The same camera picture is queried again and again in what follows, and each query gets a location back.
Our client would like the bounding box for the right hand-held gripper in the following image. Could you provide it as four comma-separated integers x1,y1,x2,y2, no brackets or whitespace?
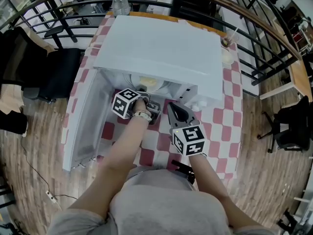
167,102,206,157

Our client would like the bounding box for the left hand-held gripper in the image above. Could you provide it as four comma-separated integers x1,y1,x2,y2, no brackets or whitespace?
112,83,162,126

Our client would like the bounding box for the white microwave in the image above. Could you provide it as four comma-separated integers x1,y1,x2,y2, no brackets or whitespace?
62,15,224,172

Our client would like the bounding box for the person's left forearm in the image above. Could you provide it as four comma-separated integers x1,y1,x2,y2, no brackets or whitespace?
96,116,150,181

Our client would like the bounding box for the person's right forearm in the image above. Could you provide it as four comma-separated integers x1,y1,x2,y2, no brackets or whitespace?
189,153,232,200

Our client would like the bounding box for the person's left hand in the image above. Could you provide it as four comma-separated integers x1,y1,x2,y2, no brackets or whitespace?
134,99,149,112

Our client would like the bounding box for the red white checkered tablecloth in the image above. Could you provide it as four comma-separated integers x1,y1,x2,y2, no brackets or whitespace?
60,11,244,181

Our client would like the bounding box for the black belt device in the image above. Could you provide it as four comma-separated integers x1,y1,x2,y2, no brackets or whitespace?
171,159,196,184

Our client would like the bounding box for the small white bowl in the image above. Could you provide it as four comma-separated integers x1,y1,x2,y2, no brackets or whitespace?
221,47,233,65

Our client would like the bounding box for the black office chair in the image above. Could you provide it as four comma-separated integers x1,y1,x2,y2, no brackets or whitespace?
22,24,83,104
256,95,311,154

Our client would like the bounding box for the person's grey shirt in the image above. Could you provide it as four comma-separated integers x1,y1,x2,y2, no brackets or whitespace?
47,166,277,235

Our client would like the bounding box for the clear water bottle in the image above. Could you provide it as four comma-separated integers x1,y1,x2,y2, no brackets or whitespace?
111,0,132,17

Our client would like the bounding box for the clear cup with straw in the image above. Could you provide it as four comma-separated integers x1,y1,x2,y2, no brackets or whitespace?
221,27,240,47

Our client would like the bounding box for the black railing with wooden top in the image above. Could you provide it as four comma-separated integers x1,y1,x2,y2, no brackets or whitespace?
0,0,303,87

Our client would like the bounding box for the beige tablecloth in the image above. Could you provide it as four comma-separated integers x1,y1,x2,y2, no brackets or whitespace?
0,83,25,114

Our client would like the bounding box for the white power strip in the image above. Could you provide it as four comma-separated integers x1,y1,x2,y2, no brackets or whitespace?
45,189,58,203

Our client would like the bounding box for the pale wrist bracelet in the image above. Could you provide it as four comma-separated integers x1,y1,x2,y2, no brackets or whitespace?
133,109,153,121

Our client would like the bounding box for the wooden desk with white frame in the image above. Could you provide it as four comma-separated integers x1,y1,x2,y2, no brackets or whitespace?
259,57,313,100

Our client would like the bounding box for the black floor cable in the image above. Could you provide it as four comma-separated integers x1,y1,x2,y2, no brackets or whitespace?
21,136,79,200

